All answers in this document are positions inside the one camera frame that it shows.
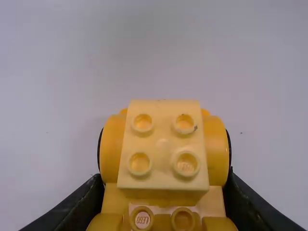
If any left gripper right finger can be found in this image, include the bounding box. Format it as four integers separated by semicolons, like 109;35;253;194
225;166;308;231

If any yellow toy car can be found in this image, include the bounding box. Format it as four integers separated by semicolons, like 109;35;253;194
87;99;238;231

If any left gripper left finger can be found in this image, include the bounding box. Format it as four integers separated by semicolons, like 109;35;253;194
18;173;106;231

